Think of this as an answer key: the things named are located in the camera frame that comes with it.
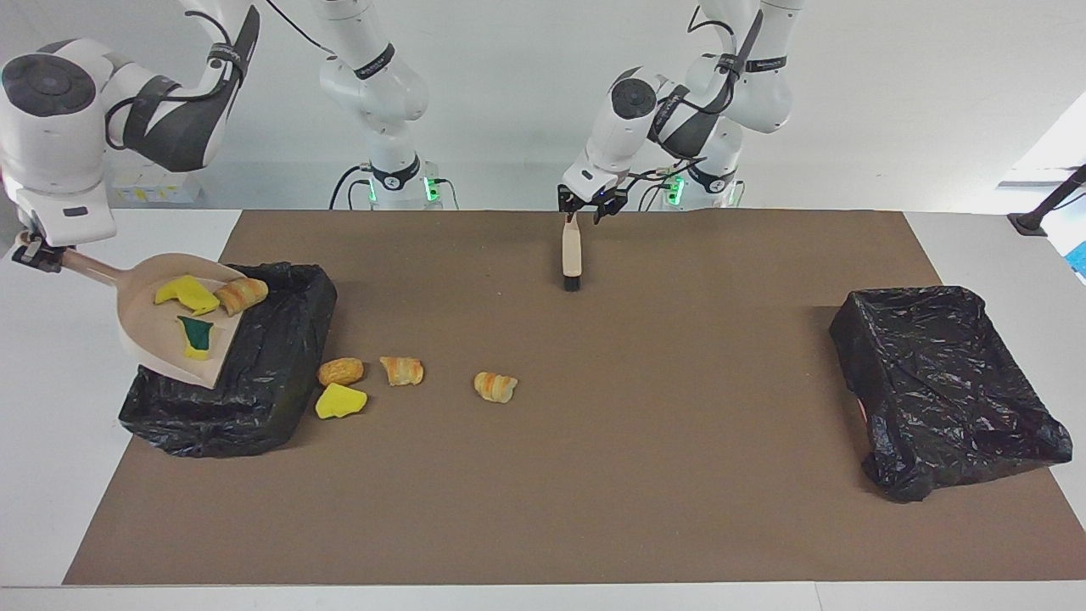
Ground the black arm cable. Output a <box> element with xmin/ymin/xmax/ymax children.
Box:
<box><xmin>104</xmin><ymin>0</ymin><xmax>330</xmax><ymax>154</ymax></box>
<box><xmin>628</xmin><ymin>13</ymin><xmax>749</xmax><ymax>213</ymax></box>

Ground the black bag-lined bin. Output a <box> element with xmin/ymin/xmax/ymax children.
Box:
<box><xmin>829</xmin><ymin>285</ymin><xmax>1074</xmax><ymax>503</ymax></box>
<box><xmin>118</xmin><ymin>261</ymin><xmax>339</xmax><ymax>459</ymax></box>

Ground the black stand foot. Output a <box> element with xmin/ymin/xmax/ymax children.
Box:
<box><xmin>1007</xmin><ymin>164</ymin><xmax>1086</xmax><ymax>237</ymax></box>

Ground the beige plastic dustpan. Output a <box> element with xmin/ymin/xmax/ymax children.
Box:
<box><xmin>59</xmin><ymin>249</ymin><xmax>255</xmax><ymax>391</ymax></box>

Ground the brown potato piece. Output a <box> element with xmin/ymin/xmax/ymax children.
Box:
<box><xmin>317</xmin><ymin>357</ymin><xmax>366</xmax><ymax>387</ymax></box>

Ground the beige hand brush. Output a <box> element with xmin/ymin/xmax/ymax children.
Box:
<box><xmin>562</xmin><ymin>212</ymin><xmax>585</xmax><ymax>293</ymax></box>

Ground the orange striped croissant piece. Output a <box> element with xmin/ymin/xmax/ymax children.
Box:
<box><xmin>379</xmin><ymin>356</ymin><xmax>425</xmax><ymax>387</ymax></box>
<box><xmin>473</xmin><ymin>372</ymin><xmax>518</xmax><ymax>404</ymax></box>

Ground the notched yellow sponge piece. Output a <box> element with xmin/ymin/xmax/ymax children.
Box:
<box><xmin>154</xmin><ymin>274</ymin><xmax>221</xmax><ymax>317</ymax></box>

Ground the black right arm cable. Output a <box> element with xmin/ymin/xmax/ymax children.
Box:
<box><xmin>104</xmin><ymin>0</ymin><xmax>330</xmax><ymax>154</ymax></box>

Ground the black base cable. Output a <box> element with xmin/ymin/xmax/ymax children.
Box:
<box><xmin>328</xmin><ymin>165</ymin><xmax>375</xmax><ymax>211</ymax></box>

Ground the pale bread chunk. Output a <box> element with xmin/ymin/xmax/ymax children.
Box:
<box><xmin>213</xmin><ymin>277</ymin><xmax>270</xmax><ymax>317</ymax></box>

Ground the plain yellow sponge piece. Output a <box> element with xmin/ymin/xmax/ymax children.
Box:
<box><xmin>315</xmin><ymin>384</ymin><xmax>369</xmax><ymax>420</ymax></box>

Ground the white power strip box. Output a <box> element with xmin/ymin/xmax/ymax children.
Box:
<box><xmin>111</xmin><ymin>161</ymin><xmax>203</xmax><ymax>205</ymax></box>

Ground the brown table mat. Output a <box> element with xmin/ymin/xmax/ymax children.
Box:
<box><xmin>63</xmin><ymin>210</ymin><xmax>1086</xmax><ymax>586</ymax></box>

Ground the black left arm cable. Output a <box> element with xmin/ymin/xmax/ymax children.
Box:
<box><xmin>628</xmin><ymin>13</ymin><xmax>749</xmax><ymax>213</ymax></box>

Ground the green and yellow sponge piece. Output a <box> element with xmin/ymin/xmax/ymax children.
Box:
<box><xmin>176</xmin><ymin>316</ymin><xmax>218</xmax><ymax>362</ymax></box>

